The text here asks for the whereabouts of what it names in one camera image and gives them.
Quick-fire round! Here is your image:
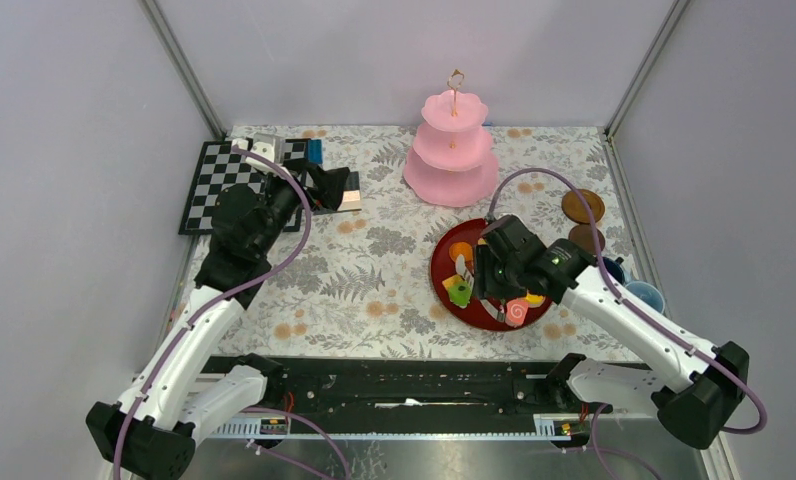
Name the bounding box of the dark red round tray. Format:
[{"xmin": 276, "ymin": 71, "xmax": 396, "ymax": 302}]
[{"xmin": 429, "ymin": 218, "xmax": 552, "ymax": 333}]

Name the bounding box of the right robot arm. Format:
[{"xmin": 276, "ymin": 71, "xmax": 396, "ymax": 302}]
[{"xmin": 474, "ymin": 215, "xmax": 750, "ymax": 450}]

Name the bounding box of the green cake slice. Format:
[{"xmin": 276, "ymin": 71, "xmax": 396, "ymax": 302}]
[{"xmin": 442, "ymin": 274, "xmax": 472, "ymax": 309}]

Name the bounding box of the pink swirl roll cake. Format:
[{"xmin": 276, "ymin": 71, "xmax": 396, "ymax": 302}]
[{"xmin": 504, "ymin": 298, "xmax": 531, "ymax": 328}]

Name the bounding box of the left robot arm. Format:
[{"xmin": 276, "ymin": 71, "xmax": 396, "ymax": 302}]
[{"xmin": 86, "ymin": 163, "xmax": 351, "ymax": 479}]

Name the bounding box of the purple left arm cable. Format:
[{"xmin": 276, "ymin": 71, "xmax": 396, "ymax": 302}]
[{"xmin": 111, "ymin": 146, "xmax": 353, "ymax": 480}]

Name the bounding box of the black and white chessboard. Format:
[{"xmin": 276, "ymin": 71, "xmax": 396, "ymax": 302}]
[{"xmin": 179, "ymin": 138, "xmax": 309, "ymax": 236}]

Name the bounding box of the dark blue mug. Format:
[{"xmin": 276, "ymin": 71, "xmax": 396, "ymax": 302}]
[{"xmin": 603, "ymin": 257, "xmax": 632, "ymax": 285}]

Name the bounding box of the blue lego brick on pillar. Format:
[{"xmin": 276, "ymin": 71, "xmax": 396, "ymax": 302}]
[{"xmin": 307, "ymin": 139, "xmax": 323, "ymax": 165}]

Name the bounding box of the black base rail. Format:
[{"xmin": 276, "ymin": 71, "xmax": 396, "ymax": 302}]
[{"xmin": 200, "ymin": 354, "xmax": 599, "ymax": 441}]

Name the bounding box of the floral table cloth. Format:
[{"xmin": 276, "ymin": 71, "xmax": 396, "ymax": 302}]
[{"xmin": 216, "ymin": 125, "xmax": 638, "ymax": 362}]

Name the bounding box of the light blue mug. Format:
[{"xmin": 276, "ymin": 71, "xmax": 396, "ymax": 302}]
[{"xmin": 625, "ymin": 280, "xmax": 666, "ymax": 314}]

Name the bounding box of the yellow iced donut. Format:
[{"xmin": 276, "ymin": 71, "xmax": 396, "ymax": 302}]
[{"xmin": 524, "ymin": 293, "xmax": 546, "ymax": 308}]

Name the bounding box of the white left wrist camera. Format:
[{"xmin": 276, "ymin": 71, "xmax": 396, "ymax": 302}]
[{"xmin": 230, "ymin": 133, "xmax": 285, "ymax": 164}]

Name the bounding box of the orange round tart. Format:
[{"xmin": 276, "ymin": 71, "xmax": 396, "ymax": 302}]
[{"xmin": 448, "ymin": 241, "xmax": 474, "ymax": 263}]

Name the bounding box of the pink three-tier cake stand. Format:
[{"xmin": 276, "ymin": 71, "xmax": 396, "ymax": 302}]
[{"xmin": 403, "ymin": 69, "xmax": 499, "ymax": 208}]

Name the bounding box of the dark brown wooden coaster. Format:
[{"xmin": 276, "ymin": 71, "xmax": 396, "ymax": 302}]
[{"xmin": 568, "ymin": 224, "xmax": 606, "ymax": 254}]

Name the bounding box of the cream lego brick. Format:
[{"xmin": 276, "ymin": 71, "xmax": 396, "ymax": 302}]
[{"xmin": 339, "ymin": 190, "xmax": 362, "ymax": 212}]

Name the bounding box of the light brown wooden saucer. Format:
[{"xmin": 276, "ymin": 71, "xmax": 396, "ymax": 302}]
[{"xmin": 561, "ymin": 189, "xmax": 606, "ymax": 224}]

